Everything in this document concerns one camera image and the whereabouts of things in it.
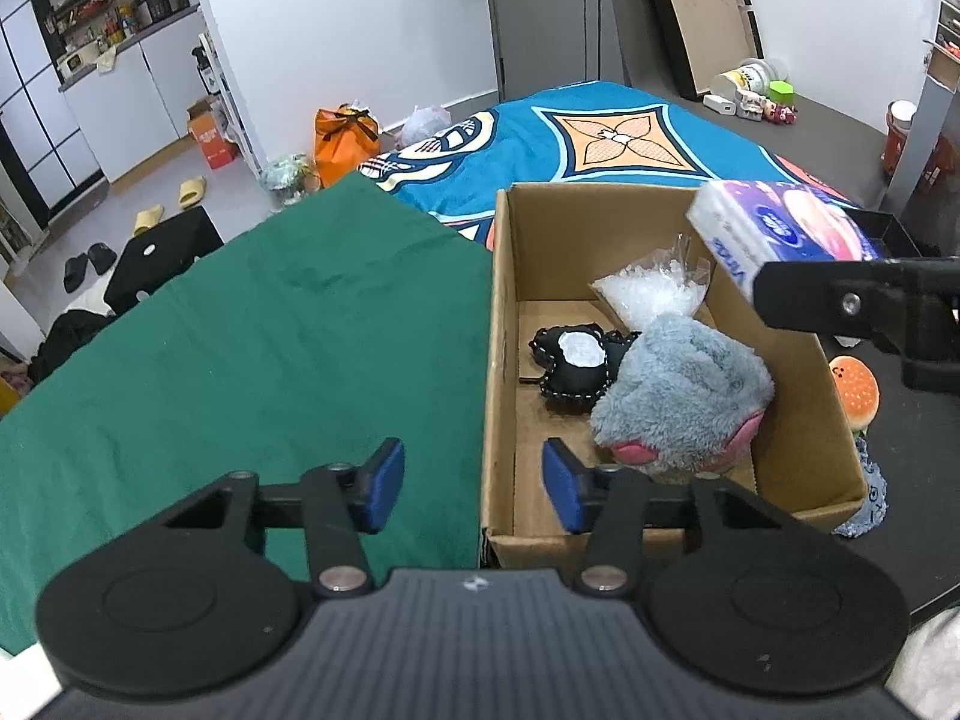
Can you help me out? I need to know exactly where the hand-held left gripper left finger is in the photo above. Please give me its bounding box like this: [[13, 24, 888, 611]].
[[161, 437, 406, 595]]

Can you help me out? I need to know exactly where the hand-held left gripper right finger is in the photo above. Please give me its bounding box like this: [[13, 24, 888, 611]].
[[541, 437, 788, 595]]

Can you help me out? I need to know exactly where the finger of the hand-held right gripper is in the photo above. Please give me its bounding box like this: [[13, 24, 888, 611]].
[[752, 255, 960, 391]]

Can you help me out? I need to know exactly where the burger plush toy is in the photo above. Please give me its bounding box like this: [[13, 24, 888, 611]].
[[828, 357, 880, 434]]

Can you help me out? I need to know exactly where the purple blue tissue packet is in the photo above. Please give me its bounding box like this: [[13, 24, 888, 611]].
[[686, 180, 887, 293]]

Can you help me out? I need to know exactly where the black mouse-shaped plush pouch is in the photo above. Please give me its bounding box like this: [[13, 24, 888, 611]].
[[529, 324, 643, 413]]

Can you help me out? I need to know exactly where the grey furry plush toy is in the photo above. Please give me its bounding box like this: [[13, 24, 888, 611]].
[[590, 313, 775, 478]]

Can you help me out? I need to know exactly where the clear bag of white filling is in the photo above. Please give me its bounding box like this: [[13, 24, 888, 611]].
[[590, 234, 713, 334]]

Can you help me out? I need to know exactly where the blue-grey cat plush toy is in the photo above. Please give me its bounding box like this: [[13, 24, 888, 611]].
[[832, 435, 890, 539]]

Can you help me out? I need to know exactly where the brown cardboard box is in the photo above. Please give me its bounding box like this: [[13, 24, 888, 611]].
[[480, 181, 869, 571]]

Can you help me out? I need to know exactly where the red basket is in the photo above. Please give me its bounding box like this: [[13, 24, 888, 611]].
[[879, 100, 947, 196]]

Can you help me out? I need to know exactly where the green cloth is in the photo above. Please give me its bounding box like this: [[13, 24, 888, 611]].
[[0, 172, 497, 662]]

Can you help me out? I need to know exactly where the black stool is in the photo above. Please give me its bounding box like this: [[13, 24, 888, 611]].
[[103, 206, 225, 315]]

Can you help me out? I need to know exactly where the clear plastic bag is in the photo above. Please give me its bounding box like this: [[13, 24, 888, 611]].
[[259, 154, 320, 208]]

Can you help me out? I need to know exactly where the orange gift bag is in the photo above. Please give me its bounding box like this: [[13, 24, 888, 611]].
[[313, 105, 381, 188]]

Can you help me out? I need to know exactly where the dark clothing pile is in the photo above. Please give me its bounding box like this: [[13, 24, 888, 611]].
[[26, 307, 115, 385]]

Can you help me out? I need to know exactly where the blue patterned blanket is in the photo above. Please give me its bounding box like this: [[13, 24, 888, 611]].
[[358, 81, 857, 248]]

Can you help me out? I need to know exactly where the white plastic bag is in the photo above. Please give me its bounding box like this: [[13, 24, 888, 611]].
[[396, 105, 453, 150]]

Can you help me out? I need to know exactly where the pair of black slippers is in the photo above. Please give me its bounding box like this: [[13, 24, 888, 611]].
[[64, 242, 118, 294]]

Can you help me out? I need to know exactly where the orange carton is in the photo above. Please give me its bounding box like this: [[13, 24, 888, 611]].
[[187, 101, 240, 170]]

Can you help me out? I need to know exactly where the dark grey panel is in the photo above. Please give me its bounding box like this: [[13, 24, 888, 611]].
[[480, 0, 890, 205]]

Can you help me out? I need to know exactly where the white rack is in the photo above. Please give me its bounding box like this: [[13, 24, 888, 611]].
[[191, 30, 263, 174]]

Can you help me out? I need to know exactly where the white kitchen cabinet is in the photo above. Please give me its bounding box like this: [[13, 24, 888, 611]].
[[30, 0, 226, 185]]

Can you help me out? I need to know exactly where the black framed sliding door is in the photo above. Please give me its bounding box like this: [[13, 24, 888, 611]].
[[0, 0, 106, 220]]

